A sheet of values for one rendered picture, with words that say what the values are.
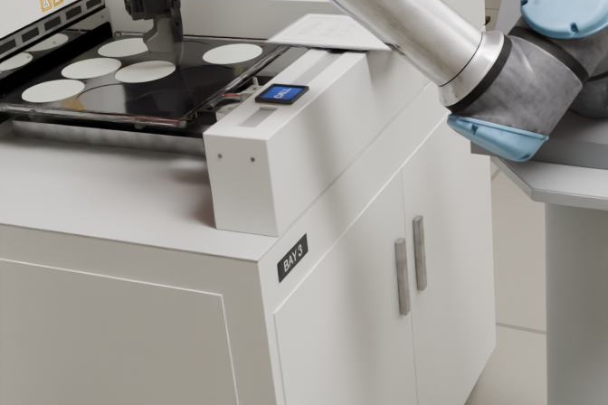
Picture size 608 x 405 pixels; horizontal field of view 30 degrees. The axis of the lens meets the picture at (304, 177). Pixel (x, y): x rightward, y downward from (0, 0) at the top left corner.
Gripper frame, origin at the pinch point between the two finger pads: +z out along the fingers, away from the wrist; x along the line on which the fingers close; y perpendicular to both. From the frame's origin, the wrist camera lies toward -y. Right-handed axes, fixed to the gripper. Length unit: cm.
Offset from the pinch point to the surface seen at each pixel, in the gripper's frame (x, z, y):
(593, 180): 58, 9, -44
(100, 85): 2.7, 1.2, 13.9
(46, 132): 1.3, 7.8, 23.9
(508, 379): -11, 91, -63
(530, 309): -34, 91, -81
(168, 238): 45.8, 9.2, 12.7
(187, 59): -2.0, 1.3, -1.6
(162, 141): 16.7, 7.4, 7.5
